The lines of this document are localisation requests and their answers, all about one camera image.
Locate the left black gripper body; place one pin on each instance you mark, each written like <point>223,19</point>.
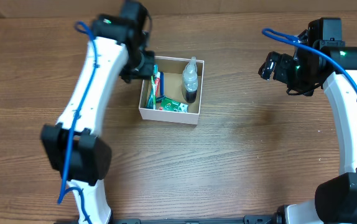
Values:
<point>139,62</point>

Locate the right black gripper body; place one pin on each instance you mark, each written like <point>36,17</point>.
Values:
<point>295,73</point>

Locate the green white toothbrush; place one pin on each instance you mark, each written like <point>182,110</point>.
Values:
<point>155,82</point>

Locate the teal toothpaste tube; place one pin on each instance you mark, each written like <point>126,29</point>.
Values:
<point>149,102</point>

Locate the blue disposable razor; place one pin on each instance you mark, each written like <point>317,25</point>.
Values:
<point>160,89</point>

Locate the green soap packet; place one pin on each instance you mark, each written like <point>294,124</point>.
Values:
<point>168,104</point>

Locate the clear bottle dark liquid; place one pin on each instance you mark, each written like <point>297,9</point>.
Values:
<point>190,81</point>

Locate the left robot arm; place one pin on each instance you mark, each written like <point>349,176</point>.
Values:
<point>115,49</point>

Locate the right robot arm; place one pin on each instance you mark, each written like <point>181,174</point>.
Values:
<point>334,69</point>

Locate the white cardboard box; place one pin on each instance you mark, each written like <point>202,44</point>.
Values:
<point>172,68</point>

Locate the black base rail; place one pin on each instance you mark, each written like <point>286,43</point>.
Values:
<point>191,221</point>

